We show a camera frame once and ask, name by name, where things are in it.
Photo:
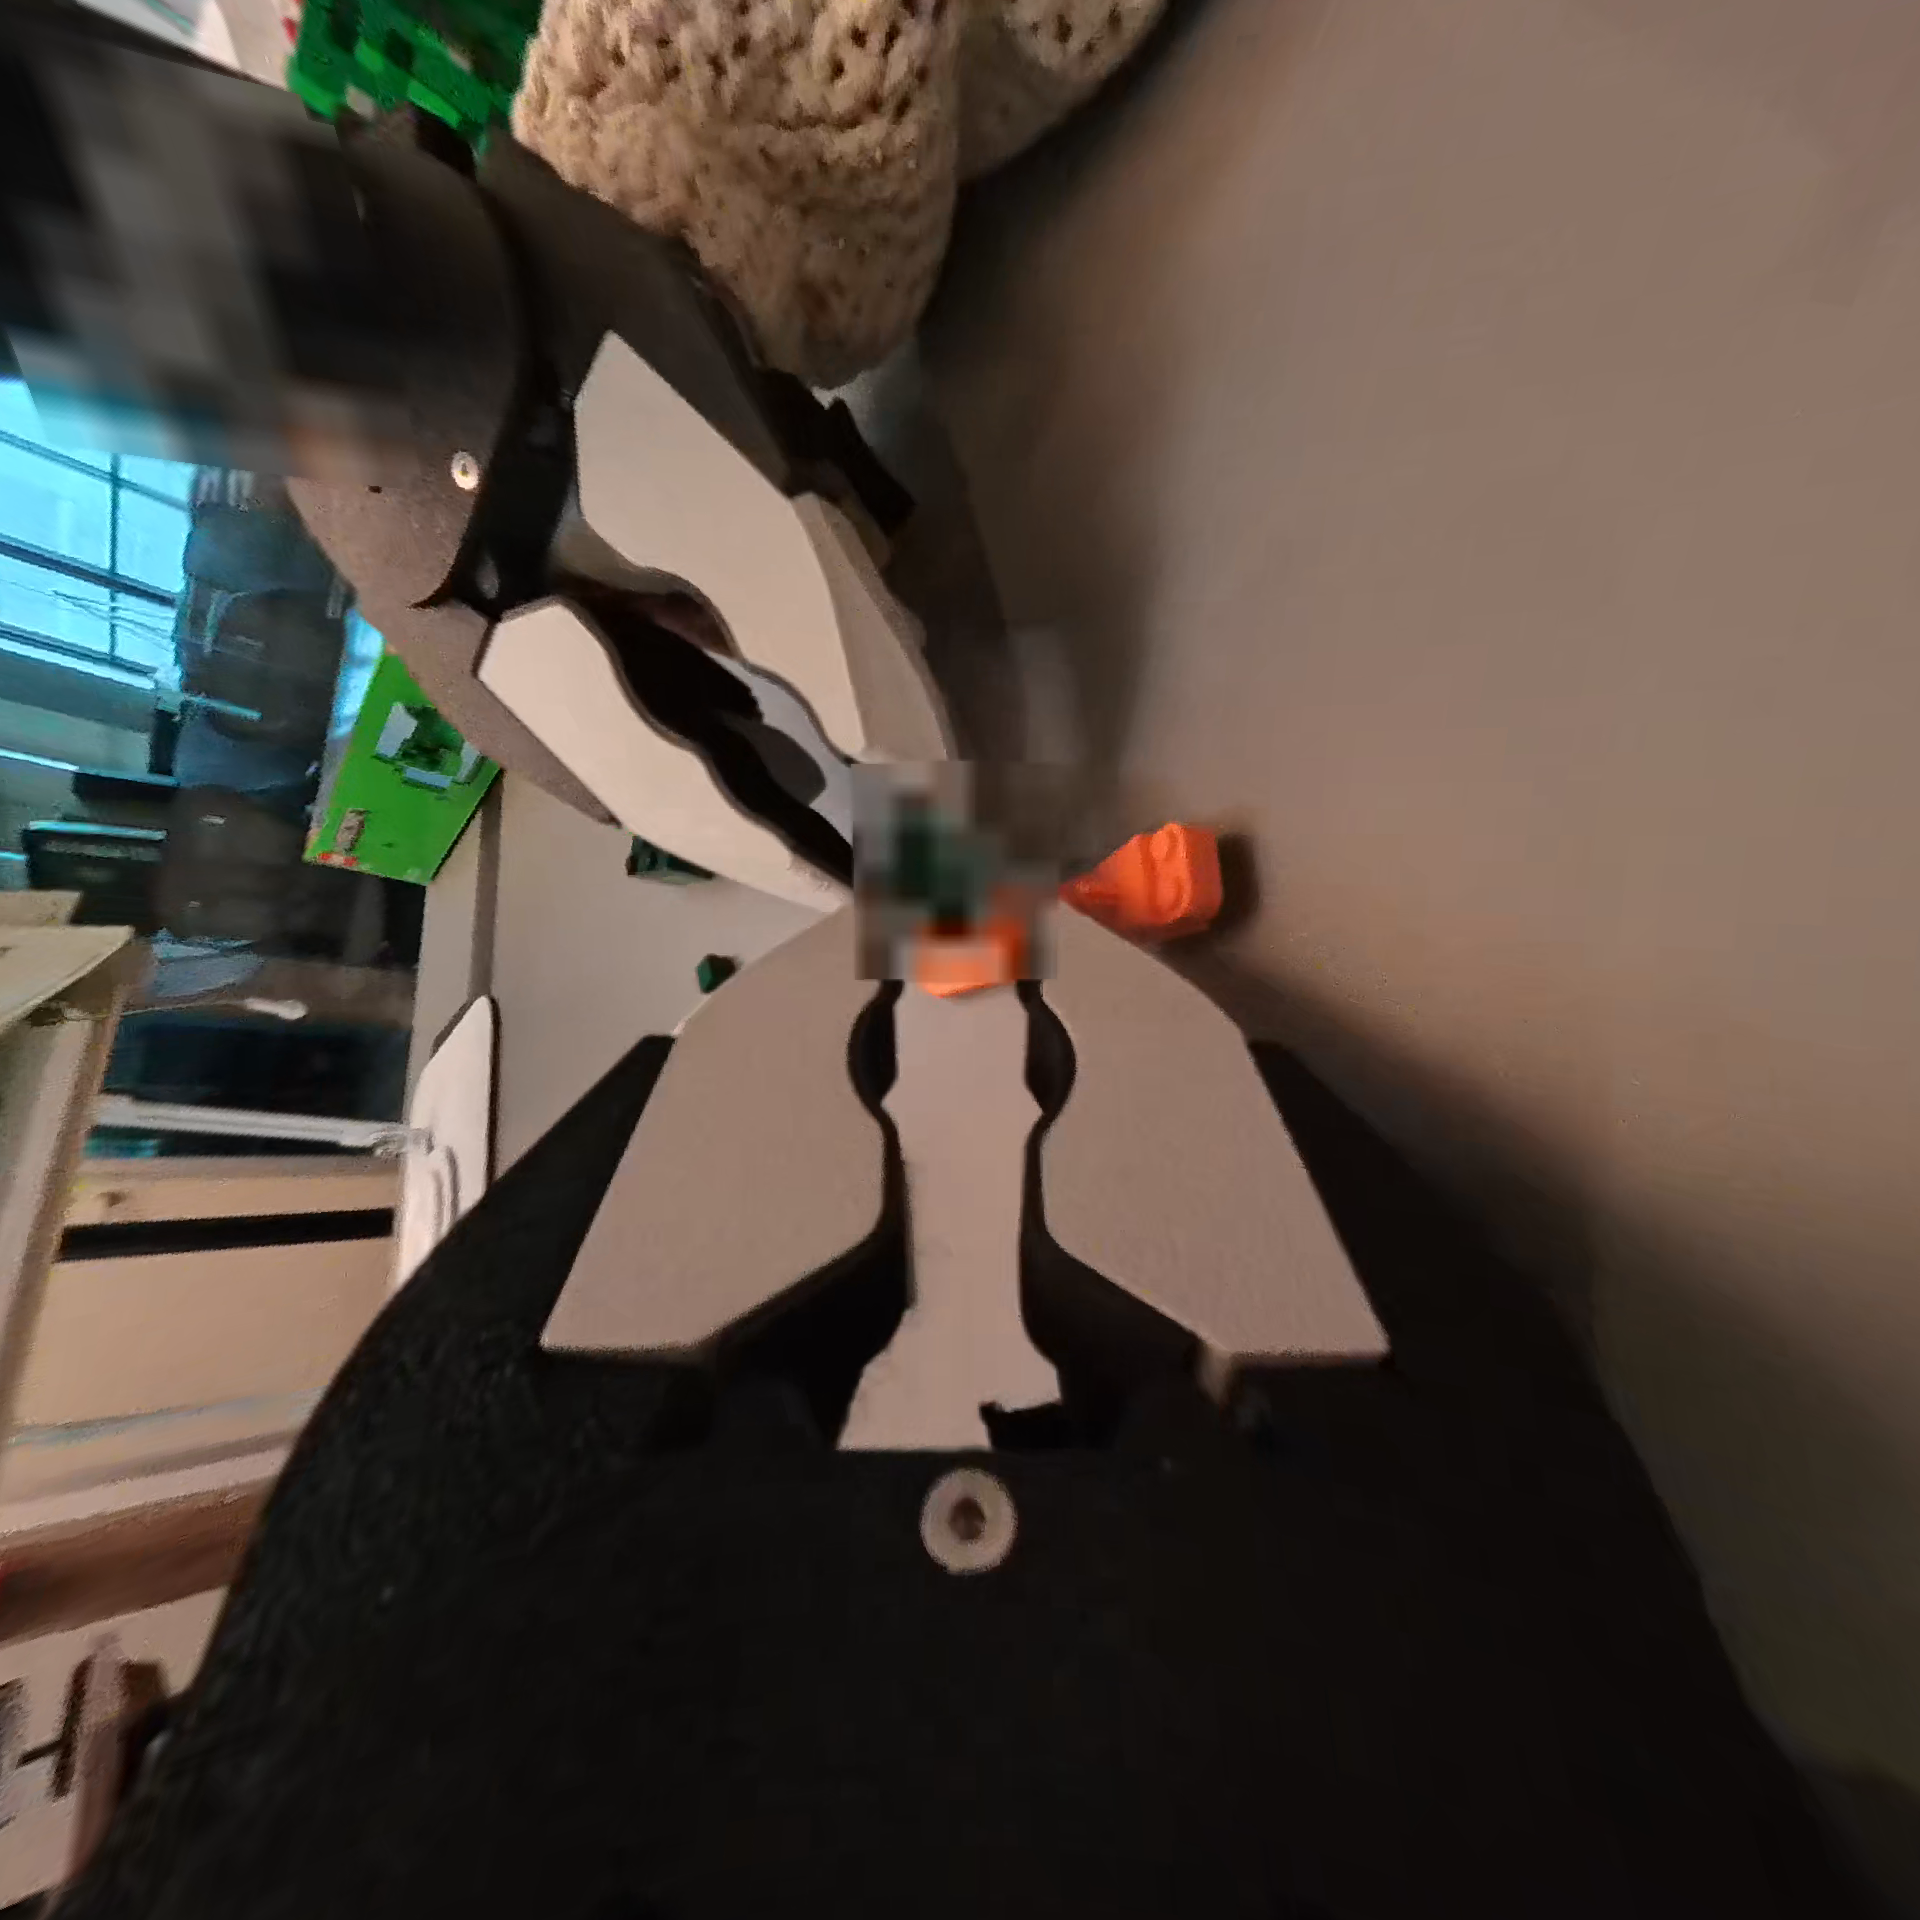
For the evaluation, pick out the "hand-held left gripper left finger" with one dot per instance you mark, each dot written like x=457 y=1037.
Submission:
x=735 y=1172

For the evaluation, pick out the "person's right forearm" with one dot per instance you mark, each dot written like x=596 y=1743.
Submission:
x=778 y=151

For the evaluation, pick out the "white round-cornered base plate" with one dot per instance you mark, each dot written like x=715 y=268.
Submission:
x=451 y=1125

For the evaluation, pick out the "green lego creeper figure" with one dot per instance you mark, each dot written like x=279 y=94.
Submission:
x=421 y=55

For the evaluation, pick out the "orange brick separator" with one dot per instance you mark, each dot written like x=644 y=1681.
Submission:
x=1159 y=877

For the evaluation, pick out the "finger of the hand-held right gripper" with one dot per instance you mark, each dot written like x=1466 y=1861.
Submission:
x=647 y=736
x=750 y=513

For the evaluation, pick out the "green lego box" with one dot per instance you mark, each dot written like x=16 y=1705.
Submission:
x=404 y=780

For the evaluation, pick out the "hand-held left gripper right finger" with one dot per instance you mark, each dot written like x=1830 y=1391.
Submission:
x=1199 y=1185

